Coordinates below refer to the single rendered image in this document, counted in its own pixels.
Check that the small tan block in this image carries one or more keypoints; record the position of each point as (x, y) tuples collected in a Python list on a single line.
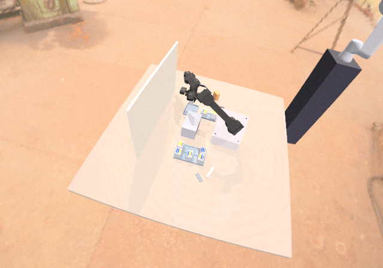
[(216, 95)]

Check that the beige flat board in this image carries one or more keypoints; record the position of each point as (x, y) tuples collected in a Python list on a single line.
[(147, 107)]

